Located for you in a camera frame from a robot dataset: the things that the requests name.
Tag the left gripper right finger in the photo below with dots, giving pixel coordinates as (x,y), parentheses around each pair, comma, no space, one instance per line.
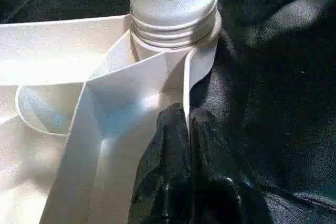
(226,187)

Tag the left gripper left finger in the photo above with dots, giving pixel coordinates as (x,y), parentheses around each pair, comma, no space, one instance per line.
(163,177)

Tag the white plastic table leg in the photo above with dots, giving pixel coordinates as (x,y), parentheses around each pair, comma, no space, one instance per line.
(173,3)

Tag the white plastic table top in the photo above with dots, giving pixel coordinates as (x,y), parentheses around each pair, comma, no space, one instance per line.
(79,103)

